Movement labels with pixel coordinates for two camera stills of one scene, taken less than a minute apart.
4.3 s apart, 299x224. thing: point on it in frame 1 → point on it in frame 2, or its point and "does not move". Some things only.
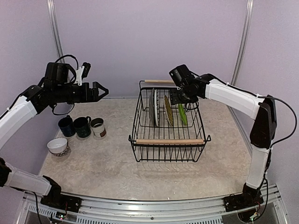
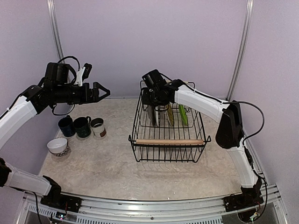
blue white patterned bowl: x=61 y=153 does not move
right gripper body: x=182 y=97 → x=152 y=99
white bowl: x=57 y=145 does not move
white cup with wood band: x=97 y=124 does not move
